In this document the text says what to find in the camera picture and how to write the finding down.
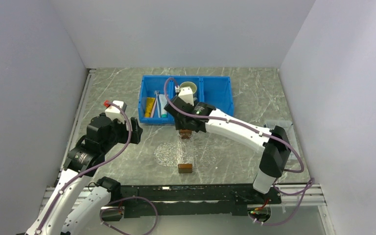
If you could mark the pink toothbrush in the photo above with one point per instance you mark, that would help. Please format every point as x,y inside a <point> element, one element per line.
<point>153,108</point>

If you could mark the white teal-capped toothpaste tube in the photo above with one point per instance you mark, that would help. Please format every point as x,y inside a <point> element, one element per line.
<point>163,103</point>

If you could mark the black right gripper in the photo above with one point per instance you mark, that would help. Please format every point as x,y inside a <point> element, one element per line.
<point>178,125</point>

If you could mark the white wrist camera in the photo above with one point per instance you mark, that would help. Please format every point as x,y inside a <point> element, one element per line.
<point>115,110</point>
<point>186,93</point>

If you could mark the cream ceramic mug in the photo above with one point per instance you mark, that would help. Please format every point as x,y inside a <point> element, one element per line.
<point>193,87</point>

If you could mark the blue storage bin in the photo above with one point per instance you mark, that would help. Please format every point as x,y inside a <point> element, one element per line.
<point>217,91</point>
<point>184,81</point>
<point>150,84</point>

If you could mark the aluminium side rail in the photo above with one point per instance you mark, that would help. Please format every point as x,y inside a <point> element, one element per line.
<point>79,114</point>

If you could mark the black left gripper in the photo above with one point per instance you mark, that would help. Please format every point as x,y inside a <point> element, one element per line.
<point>136,131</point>

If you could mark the clear plastic parts box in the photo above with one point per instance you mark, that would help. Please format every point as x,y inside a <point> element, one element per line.
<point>288,126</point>

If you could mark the yellow toothpaste tube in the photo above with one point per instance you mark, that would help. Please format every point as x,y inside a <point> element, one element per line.
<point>148,106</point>

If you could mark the blue left storage bin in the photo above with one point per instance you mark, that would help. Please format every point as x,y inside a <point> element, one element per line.
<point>150,84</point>

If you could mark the blue middle storage bin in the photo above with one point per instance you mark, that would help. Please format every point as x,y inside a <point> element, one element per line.
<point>184,81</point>

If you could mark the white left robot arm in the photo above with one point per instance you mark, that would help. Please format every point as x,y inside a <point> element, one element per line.
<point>59,216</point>

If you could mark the blue right storage bin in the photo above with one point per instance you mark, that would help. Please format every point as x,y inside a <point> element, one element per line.
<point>217,91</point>

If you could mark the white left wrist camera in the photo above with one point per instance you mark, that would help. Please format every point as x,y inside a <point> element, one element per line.
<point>115,110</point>

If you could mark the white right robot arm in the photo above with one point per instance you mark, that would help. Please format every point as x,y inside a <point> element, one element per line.
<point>272,144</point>

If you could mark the light blue toothbrush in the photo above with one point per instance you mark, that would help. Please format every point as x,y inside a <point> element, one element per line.
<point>158,104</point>

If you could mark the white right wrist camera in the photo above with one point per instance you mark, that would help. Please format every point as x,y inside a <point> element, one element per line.
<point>186,93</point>

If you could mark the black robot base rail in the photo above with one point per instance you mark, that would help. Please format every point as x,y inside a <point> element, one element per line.
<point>140,200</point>

